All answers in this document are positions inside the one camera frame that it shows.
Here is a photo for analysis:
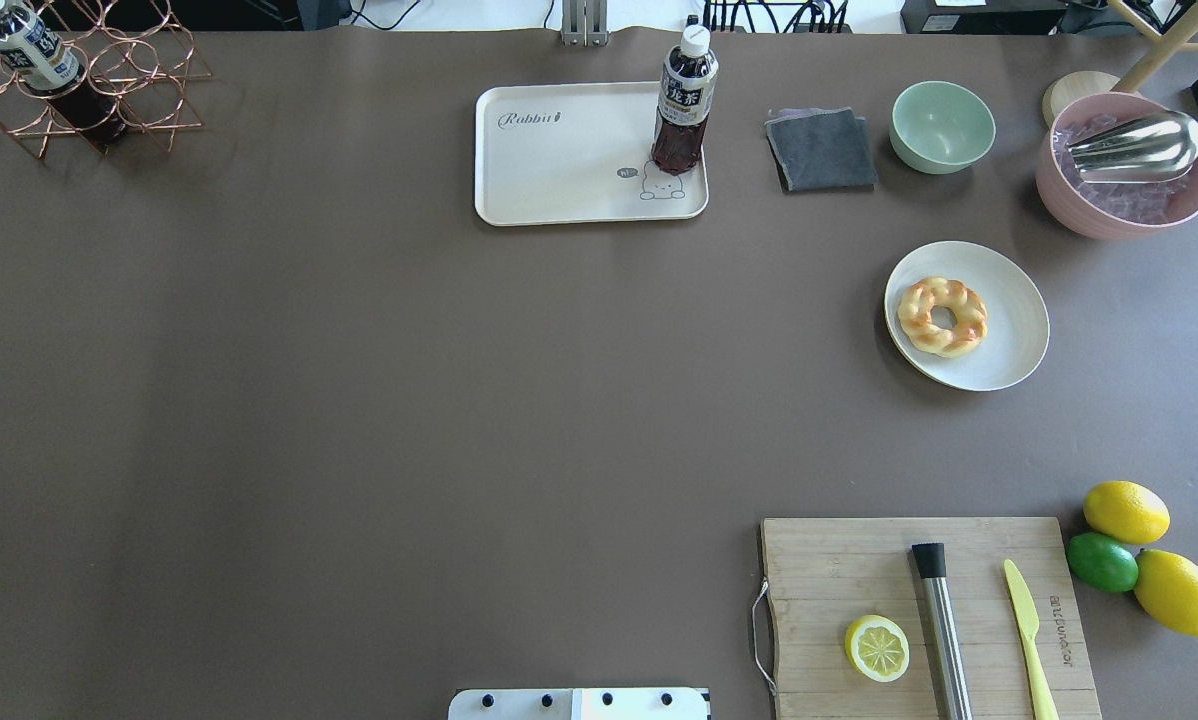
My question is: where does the twisted glazed donut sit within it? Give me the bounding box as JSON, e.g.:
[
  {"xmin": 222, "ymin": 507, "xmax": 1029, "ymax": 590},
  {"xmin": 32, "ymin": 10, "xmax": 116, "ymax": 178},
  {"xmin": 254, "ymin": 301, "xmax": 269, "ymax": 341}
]
[{"xmin": 896, "ymin": 276, "xmax": 990, "ymax": 357}]

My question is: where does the cream rabbit serving tray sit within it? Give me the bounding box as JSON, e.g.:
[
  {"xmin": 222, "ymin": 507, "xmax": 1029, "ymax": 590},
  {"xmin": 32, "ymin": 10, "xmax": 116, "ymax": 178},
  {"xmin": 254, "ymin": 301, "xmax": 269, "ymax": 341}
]
[{"xmin": 474, "ymin": 81, "xmax": 709, "ymax": 225}]

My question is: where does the tea bottle on tray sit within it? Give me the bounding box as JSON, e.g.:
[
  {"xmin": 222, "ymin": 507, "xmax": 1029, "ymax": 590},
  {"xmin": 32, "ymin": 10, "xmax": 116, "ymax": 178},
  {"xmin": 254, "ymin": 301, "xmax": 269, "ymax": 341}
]
[{"xmin": 651, "ymin": 20, "xmax": 719, "ymax": 176}]

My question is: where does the folded grey cloth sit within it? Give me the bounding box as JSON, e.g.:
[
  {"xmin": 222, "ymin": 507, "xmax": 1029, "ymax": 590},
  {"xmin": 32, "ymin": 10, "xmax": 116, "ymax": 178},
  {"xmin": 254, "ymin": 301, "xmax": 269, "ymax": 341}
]
[{"xmin": 764, "ymin": 108, "xmax": 878, "ymax": 192}]

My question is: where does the wooden cutting board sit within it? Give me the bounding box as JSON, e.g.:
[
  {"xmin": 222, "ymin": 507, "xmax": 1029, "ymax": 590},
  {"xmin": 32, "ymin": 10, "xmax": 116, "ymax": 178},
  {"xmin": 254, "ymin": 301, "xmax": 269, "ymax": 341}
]
[{"xmin": 762, "ymin": 518, "xmax": 1102, "ymax": 719}]

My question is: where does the steel muddler black tip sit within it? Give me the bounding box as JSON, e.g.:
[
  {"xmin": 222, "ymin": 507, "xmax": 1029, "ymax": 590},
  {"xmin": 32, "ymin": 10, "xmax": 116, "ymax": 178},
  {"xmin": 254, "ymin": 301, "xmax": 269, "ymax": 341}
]
[{"xmin": 910, "ymin": 541, "xmax": 974, "ymax": 719}]

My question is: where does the half lemon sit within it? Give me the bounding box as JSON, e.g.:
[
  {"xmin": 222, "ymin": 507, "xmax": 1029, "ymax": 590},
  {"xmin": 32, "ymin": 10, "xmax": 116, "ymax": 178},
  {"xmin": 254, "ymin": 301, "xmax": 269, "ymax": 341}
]
[{"xmin": 843, "ymin": 615, "xmax": 910, "ymax": 683}]

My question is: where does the mint green bowl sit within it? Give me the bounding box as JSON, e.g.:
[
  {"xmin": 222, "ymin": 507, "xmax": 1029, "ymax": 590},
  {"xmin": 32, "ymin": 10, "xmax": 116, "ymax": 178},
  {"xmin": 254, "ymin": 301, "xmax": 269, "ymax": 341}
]
[{"xmin": 890, "ymin": 81, "xmax": 997, "ymax": 176}]

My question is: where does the white round plate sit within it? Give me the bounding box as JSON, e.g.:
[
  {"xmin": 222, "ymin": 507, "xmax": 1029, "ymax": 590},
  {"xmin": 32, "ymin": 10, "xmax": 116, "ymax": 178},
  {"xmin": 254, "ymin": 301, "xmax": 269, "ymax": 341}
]
[{"xmin": 883, "ymin": 240, "xmax": 1049, "ymax": 392}]

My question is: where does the pink bowl with ice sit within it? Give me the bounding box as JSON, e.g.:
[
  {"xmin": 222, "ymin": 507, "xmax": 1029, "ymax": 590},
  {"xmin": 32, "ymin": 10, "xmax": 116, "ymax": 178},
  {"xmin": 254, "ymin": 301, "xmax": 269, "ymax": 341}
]
[{"xmin": 1035, "ymin": 92, "xmax": 1198, "ymax": 240}]

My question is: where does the green lime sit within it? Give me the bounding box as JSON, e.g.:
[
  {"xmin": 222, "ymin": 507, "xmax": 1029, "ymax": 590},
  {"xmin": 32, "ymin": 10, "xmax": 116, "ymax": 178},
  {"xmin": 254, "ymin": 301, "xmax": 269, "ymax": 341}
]
[{"xmin": 1066, "ymin": 532, "xmax": 1140, "ymax": 593}]

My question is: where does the whole lemon upper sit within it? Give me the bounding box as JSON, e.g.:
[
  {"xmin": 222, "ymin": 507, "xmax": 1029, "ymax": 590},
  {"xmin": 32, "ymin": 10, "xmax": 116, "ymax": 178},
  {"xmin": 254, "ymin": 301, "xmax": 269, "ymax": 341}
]
[{"xmin": 1082, "ymin": 480, "xmax": 1170, "ymax": 544}]

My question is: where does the whole lemon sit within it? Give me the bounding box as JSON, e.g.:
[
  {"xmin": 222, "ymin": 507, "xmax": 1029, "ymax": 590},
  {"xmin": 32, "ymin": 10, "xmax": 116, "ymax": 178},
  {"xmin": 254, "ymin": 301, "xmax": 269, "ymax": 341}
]
[
  {"xmin": 1133, "ymin": 550, "xmax": 1198, "ymax": 637},
  {"xmin": 1082, "ymin": 480, "xmax": 1170, "ymax": 544}
]

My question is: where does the yellow plastic knife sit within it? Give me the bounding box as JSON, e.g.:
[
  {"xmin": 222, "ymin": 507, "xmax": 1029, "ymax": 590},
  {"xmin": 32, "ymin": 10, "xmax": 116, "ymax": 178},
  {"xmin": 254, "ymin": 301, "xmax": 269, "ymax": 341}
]
[{"xmin": 1003, "ymin": 559, "xmax": 1060, "ymax": 720}]

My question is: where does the metal ice scoop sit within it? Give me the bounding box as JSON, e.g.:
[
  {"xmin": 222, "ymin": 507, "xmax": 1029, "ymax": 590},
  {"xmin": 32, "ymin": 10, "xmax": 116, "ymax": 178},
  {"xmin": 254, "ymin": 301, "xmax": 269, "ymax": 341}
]
[{"xmin": 1067, "ymin": 110, "xmax": 1198, "ymax": 183}]

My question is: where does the whole lemon lower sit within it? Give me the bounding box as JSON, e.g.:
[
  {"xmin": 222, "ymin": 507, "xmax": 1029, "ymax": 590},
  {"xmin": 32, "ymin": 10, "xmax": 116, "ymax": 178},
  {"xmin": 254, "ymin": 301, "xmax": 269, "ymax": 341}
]
[{"xmin": 1133, "ymin": 550, "xmax": 1198, "ymax": 637}]

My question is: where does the tea bottle in rack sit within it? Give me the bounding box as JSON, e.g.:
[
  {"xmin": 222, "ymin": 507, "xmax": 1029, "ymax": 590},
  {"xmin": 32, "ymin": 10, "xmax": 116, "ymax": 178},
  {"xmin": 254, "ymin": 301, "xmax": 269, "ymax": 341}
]
[{"xmin": 0, "ymin": 1, "xmax": 129, "ymax": 149}]

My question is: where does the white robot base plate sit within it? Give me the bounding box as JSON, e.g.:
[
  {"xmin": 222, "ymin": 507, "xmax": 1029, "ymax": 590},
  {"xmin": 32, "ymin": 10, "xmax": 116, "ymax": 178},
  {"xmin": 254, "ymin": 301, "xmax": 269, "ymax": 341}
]
[{"xmin": 447, "ymin": 685, "xmax": 712, "ymax": 719}]

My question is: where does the copper wire bottle rack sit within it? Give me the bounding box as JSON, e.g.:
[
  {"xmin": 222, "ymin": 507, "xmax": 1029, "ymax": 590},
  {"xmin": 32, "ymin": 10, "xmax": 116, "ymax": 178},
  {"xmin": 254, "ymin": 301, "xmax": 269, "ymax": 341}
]
[{"xmin": 0, "ymin": 1, "xmax": 212, "ymax": 161}]

